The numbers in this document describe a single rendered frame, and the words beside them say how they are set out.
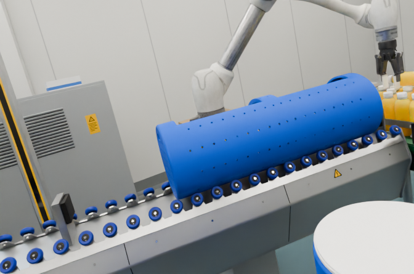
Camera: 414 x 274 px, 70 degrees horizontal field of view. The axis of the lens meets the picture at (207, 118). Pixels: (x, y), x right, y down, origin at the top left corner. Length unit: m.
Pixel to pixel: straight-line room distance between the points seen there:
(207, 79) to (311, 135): 0.65
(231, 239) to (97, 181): 1.51
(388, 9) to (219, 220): 1.17
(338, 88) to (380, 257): 0.78
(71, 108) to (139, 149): 1.60
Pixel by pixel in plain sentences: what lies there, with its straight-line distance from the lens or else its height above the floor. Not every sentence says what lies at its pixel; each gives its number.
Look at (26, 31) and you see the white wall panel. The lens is 3.69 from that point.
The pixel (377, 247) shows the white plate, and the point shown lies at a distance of 0.65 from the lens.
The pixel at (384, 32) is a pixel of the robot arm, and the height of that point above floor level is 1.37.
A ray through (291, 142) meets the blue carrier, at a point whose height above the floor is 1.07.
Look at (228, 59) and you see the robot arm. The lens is 1.73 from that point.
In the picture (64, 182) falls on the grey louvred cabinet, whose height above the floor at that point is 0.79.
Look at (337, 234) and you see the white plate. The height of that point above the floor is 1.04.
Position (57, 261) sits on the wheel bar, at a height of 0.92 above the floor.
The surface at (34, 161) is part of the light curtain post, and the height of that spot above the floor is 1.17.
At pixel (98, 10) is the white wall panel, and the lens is 3.75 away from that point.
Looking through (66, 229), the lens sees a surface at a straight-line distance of 1.13.
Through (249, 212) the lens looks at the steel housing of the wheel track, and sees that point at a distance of 1.12.
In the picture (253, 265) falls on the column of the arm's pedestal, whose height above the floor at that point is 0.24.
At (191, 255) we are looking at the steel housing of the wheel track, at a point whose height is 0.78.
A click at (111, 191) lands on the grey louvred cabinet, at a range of 2.49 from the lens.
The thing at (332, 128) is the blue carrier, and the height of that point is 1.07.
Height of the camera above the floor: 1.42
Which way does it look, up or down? 11 degrees down
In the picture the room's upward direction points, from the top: 13 degrees counter-clockwise
